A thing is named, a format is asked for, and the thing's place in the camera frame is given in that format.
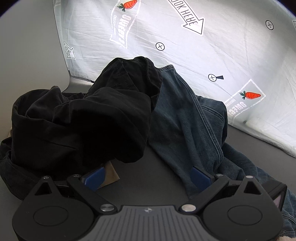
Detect black crumpled garment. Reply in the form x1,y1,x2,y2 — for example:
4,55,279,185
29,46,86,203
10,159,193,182
1,57,163,200

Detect tan paper tag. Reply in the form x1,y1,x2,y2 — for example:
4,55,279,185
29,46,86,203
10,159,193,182
99,161,120,188

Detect white printed backdrop sheet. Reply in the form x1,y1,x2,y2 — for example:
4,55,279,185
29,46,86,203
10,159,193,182
53,1,295,156

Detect blue denim jeans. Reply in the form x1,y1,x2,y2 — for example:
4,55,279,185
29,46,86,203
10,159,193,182
147,64,296,239

